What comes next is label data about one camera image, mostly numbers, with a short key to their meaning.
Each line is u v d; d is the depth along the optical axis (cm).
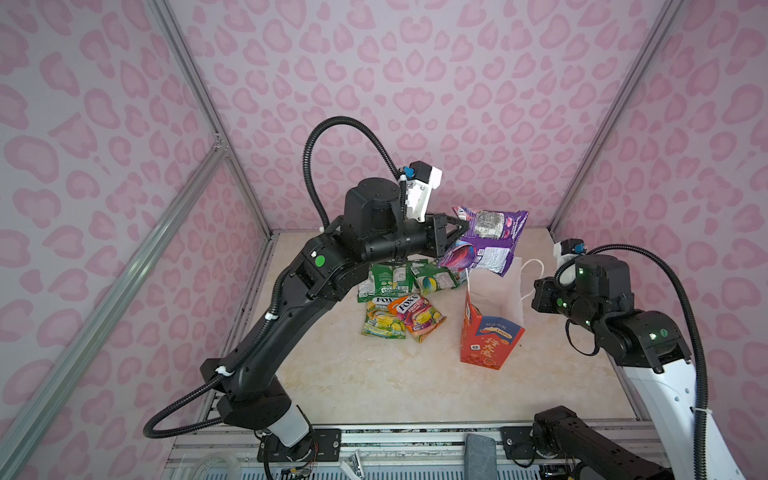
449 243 49
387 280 102
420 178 45
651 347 39
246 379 38
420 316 93
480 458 69
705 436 35
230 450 74
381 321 93
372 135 43
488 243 54
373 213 37
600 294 45
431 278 98
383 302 97
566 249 55
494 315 91
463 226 52
